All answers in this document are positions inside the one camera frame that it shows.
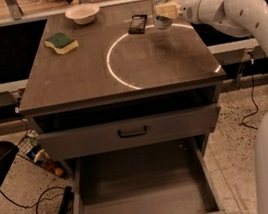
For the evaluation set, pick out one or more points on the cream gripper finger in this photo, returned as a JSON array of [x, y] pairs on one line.
[[171, 9]]

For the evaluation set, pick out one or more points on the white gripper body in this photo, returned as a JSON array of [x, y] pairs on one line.
[[188, 9]]

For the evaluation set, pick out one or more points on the white green 7up can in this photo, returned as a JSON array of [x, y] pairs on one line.
[[160, 22]]

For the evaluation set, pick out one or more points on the black rxbar chocolate wrapper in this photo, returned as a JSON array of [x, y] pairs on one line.
[[138, 24]]

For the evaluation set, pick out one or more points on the white ceramic bowl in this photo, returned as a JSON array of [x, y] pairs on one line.
[[82, 14]]

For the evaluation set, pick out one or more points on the grey drawer cabinet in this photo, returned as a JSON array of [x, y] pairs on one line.
[[115, 76]]

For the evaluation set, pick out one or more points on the closed grey upper drawer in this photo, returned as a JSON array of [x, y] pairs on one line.
[[90, 140]]

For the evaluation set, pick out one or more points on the green yellow sponge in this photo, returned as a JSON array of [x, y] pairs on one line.
[[61, 43]]

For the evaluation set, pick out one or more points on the open grey lower drawer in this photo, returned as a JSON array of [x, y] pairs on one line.
[[164, 178]]

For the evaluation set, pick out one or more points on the black drawer handle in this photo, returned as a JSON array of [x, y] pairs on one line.
[[132, 133]]

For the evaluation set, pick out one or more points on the wire basket with items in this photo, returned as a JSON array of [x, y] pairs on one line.
[[30, 149]]

